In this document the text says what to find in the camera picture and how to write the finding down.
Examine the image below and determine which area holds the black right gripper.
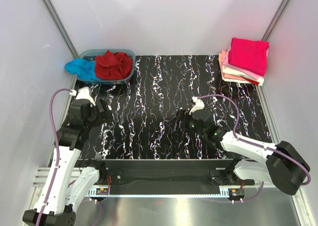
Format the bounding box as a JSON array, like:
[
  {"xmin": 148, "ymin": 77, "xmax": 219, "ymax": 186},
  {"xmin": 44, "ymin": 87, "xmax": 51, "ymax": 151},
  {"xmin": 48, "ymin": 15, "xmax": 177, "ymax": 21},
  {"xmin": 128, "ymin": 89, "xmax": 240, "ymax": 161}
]
[{"xmin": 167, "ymin": 109, "xmax": 206, "ymax": 138}]

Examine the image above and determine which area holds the magenta t shirt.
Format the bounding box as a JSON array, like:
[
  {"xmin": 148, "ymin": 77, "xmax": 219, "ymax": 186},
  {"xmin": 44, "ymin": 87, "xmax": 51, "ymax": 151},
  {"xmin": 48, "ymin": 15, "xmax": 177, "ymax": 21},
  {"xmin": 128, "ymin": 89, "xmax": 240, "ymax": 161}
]
[{"xmin": 228, "ymin": 38, "xmax": 269, "ymax": 76}]

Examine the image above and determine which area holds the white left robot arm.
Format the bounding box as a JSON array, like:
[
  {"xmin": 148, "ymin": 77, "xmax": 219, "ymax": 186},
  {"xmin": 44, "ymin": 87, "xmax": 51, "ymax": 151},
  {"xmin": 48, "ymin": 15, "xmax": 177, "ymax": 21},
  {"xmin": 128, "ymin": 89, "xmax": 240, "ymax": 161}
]
[{"xmin": 22, "ymin": 99, "xmax": 113, "ymax": 226}]

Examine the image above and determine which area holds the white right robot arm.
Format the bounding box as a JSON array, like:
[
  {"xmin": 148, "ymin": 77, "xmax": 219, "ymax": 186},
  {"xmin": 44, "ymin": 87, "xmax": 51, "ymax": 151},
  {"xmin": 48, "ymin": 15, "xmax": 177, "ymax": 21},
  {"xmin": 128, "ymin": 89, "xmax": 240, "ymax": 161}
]
[{"xmin": 171, "ymin": 109, "xmax": 311, "ymax": 196}]

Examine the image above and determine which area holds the black marble pattern mat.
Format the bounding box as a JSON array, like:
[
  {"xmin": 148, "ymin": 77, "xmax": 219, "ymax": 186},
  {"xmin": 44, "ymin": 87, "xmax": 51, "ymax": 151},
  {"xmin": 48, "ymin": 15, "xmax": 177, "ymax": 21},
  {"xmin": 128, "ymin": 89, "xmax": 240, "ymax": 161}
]
[{"xmin": 80, "ymin": 55, "xmax": 272, "ymax": 160}]

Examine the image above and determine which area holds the cyan blue t shirt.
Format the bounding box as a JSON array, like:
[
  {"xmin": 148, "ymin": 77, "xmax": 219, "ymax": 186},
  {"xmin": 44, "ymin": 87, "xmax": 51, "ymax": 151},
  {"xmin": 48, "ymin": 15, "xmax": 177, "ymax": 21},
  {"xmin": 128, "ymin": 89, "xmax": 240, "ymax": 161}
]
[{"xmin": 65, "ymin": 59, "xmax": 105, "ymax": 83}]

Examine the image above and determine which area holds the dark red t shirt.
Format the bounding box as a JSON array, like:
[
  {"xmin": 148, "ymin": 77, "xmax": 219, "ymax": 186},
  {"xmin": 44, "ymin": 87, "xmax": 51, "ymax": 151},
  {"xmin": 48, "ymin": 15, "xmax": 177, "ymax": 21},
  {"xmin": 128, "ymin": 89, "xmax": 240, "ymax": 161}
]
[{"xmin": 95, "ymin": 50, "xmax": 133, "ymax": 80}]

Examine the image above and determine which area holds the blue plastic basket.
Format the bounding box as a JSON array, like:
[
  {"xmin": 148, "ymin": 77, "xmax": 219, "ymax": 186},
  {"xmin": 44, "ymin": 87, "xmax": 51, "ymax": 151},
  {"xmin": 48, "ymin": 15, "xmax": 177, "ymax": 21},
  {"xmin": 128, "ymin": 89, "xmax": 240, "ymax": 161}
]
[{"xmin": 74, "ymin": 49, "xmax": 136, "ymax": 85}]

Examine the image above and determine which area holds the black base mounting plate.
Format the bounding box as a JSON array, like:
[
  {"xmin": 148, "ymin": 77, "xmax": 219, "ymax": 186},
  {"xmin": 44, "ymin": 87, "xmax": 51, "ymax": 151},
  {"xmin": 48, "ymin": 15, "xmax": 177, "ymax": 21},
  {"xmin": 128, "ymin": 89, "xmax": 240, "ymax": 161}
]
[{"xmin": 76, "ymin": 159, "xmax": 241, "ymax": 197}]

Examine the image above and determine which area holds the folded salmon t shirt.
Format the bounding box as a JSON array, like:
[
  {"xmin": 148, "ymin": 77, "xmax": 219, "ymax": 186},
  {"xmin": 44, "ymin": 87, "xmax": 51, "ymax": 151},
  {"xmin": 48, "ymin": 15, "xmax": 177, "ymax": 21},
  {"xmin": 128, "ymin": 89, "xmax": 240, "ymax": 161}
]
[{"xmin": 218, "ymin": 51, "xmax": 250, "ymax": 83}]

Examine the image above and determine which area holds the folded white t shirt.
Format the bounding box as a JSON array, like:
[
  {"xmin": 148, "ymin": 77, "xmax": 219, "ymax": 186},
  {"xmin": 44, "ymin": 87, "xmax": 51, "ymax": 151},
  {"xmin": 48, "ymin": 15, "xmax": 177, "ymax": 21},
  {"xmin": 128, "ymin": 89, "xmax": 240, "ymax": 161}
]
[{"xmin": 223, "ymin": 66, "xmax": 264, "ymax": 86}]

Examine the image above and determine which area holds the folded pink t shirt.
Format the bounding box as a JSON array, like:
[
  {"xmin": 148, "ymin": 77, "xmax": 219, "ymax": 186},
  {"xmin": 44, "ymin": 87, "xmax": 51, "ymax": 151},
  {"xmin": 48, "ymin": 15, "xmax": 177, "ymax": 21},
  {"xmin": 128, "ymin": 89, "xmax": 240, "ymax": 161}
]
[{"xmin": 223, "ymin": 52, "xmax": 260, "ymax": 78}]

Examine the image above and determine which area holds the folded red t shirt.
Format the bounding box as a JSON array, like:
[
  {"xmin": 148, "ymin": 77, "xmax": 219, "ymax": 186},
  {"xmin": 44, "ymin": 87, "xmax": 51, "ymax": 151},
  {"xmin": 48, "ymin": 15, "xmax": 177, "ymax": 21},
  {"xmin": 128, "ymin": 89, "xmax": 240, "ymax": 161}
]
[{"xmin": 243, "ymin": 77, "xmax": 259, "ymax": 85}]

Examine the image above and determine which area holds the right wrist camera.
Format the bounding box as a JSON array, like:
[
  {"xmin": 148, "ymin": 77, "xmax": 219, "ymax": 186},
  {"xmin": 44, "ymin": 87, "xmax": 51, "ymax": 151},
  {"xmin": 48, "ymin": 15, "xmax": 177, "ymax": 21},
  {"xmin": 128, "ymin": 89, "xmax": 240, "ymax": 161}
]
[{"xmin": 189, "ymin": 96, "xmax": 205, "ymax": 115}]

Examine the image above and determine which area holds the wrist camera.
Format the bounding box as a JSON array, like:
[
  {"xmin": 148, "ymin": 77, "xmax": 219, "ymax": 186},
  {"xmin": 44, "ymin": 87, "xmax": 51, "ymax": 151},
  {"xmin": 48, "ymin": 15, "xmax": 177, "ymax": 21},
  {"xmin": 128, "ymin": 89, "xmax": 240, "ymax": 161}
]
[
  {"xmin": 69, "ymin": 87, "xmax": 96, "ymax": 106},
  {"xmin": 189, "ymin": 96, "xmax": 205, "ymax": 115}
]

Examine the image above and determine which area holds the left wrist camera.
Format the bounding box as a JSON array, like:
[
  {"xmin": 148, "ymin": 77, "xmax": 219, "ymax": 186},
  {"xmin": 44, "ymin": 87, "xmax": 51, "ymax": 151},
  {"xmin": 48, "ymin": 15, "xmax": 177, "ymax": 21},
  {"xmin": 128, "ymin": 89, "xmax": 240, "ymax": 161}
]
[{"xmin": 69, "ymin": 87, "xmax": 96, "ymax": 106}]

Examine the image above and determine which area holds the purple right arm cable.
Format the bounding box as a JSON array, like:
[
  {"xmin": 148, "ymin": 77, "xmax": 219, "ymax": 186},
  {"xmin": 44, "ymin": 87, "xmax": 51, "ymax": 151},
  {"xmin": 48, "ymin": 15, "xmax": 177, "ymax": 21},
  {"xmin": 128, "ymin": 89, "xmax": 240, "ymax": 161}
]
[{"xmin": 197, "ymin": 94, "xmax": 313, "ymax": 203}]

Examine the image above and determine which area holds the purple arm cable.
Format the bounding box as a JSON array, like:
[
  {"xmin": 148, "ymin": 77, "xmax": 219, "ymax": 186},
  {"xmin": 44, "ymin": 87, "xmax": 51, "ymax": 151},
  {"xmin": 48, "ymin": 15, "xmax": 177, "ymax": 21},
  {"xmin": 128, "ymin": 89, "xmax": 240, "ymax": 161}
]
[
  {"xmin": 34, "ymin": 88, "xmax": 104, "ymax": 226},
  {"xmin": 197, "ymin": 94, "xmax": 313, "ymax": 203}
]

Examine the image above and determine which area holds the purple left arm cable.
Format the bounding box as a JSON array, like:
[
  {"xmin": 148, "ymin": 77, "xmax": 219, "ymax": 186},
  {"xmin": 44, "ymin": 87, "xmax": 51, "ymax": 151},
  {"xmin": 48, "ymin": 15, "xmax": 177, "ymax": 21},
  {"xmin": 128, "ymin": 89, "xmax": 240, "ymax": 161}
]
[{"xmin": 34, "ymin": 88, "xmax": 104, "ymax": 226}]

